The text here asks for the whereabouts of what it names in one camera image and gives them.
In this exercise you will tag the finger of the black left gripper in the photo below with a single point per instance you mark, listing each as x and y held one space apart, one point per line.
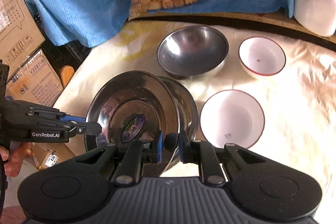
82 126

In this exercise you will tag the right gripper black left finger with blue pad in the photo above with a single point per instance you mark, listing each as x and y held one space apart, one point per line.
122 165

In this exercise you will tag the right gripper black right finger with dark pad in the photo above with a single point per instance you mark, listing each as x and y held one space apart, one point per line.
217 165

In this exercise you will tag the white bowl red rim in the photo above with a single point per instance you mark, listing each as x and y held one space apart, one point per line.
261 57
232 116

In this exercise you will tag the shiny steel plate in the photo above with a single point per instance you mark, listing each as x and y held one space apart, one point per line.
135 105

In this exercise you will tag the deep steel bowl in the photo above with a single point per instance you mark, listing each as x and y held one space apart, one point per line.
193 52

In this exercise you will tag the person's left hand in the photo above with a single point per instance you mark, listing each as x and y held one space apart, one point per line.
15 159

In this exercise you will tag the lower cardboard box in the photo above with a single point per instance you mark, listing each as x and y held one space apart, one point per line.
37 82

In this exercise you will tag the cardboard box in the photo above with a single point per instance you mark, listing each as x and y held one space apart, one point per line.
20 35
37 82

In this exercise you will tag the upper cardboard box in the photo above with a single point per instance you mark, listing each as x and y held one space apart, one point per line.
20 35

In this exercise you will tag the cream tablecloth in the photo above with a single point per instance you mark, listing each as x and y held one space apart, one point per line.
298 103

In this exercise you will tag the wooden shelf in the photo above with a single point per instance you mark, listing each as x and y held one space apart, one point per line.
276 22

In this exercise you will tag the orange wooden handle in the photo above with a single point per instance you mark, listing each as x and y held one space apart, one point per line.
66 73

